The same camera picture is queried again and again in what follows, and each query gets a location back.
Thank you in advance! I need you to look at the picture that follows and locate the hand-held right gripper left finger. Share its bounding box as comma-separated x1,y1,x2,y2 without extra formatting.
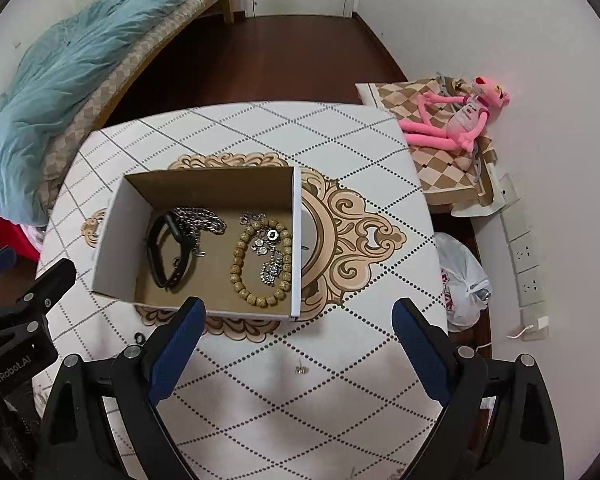
34,296,207,480

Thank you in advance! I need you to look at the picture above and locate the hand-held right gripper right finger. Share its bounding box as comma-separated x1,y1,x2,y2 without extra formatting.
391,297,563,480

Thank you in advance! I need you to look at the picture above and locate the cardboard box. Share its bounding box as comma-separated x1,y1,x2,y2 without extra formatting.
91,165,303,322

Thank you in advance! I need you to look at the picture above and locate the black smart band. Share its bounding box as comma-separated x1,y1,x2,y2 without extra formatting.
146,210,202,292

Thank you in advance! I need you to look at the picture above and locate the wooden bead bracelet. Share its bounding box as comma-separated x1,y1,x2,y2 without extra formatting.
229,217,294,309

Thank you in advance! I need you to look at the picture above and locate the thin silver chain bracelet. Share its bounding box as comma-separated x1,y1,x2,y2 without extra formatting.
257,240,287,286
239,211,271,261

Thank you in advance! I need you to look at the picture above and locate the thick silver chain bracelet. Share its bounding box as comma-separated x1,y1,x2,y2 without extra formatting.
172,206,228,261

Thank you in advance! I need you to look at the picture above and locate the red cloth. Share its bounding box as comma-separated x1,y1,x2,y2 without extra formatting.
0,212,43,261

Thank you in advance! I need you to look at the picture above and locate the white plastic bag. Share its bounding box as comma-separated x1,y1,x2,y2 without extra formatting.
434,232,492,333

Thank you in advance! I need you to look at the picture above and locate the white power strip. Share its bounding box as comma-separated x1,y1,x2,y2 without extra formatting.
497,175,551,342

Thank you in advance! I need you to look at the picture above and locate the beige checkered mattress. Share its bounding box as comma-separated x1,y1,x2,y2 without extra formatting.
37,0,231,211

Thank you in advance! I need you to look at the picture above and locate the beige checkered cushion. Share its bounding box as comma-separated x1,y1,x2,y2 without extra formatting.
355,75,501,206

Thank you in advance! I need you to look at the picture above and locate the light blue quilt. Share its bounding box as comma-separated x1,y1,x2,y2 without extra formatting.
0,0,233,226

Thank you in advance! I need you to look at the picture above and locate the pink plush toy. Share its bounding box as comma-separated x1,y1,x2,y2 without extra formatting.
397,75,512,153

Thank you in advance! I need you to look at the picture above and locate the wooden bed frame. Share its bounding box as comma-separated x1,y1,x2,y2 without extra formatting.
100,0,236,128

